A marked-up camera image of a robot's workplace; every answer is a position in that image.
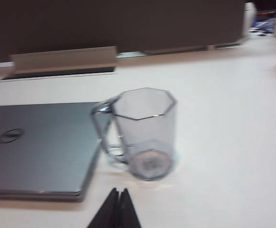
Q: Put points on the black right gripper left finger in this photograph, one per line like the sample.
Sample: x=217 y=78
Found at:
x=109 y=213

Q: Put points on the beige fabric desk divider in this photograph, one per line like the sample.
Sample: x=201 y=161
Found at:
x=104 y=23

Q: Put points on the transparent grey octagonal water cup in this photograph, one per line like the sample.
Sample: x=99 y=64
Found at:
x=145 y=133

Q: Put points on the blue checkered cloth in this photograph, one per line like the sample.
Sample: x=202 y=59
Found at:
x=261 y=27

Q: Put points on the white plastic bottle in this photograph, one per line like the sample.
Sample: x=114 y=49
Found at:
x=249 y=14

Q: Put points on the silver Dell laptop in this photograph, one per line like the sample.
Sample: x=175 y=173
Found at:
x=45 y=147

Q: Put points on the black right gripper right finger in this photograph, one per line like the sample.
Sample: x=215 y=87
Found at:
x=128 y=213

